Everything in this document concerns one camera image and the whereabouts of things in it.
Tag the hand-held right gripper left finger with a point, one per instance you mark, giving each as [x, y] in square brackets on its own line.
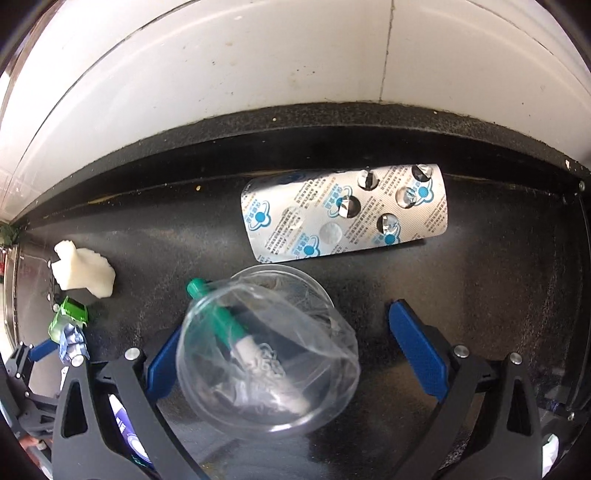
[162, 364]

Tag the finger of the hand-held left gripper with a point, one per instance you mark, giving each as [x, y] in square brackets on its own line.
[39, 349]
[39, 413]

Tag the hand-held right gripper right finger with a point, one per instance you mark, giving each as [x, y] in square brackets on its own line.
[415, 350]

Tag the silver foil wrapper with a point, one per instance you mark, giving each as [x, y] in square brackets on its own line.
[73, 344]

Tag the green plastic piece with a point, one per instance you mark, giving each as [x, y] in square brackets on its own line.
[69, 314]

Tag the green and white marker pen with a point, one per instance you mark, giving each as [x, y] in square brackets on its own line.
[240, 327]

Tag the clear plastic cup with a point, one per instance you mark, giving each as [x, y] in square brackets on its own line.
[272, 369]

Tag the silver pill blister pack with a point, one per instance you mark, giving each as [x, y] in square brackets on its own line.
[323, 221]

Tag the stainless steel sink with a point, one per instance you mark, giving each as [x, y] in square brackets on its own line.
[30, 286]

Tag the blue and white printed wrapper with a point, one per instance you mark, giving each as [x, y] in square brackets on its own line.
[125, 427]

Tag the white foam piece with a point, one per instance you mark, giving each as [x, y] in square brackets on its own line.
[85, 272]

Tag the dark green scrap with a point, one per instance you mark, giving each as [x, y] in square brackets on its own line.
[8, 234]

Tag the white crumpled paper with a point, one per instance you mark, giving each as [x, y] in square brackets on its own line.
[550, 459]

